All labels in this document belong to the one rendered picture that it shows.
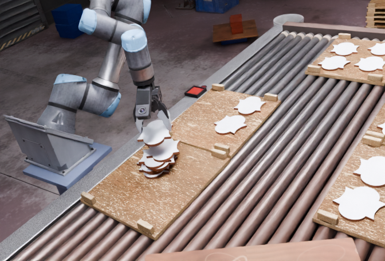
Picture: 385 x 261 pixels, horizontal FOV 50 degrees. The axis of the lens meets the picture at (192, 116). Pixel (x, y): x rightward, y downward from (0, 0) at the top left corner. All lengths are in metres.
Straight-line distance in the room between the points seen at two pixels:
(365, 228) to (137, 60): 0.81
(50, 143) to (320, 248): 1.06
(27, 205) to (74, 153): 1.48
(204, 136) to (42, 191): 1.87
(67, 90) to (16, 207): 1.64
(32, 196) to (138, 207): 1.94
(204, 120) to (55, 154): 0.60
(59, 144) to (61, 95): 0.19
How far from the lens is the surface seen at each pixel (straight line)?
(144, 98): 1.33
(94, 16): 1.38
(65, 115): 1.72
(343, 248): 1.06
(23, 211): 3.17
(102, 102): 1.73
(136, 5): 1.74
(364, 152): 1.50
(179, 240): 1.27
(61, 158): 1.72
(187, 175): 1.45
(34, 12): 6.89
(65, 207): 1.53
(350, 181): 1.39
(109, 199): 1.45
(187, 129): 1.68
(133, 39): 1.28
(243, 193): 1.39
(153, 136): 1.43
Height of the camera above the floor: 1.85
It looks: 31 degrees down
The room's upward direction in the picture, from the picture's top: 11 degrees counter-clockwise
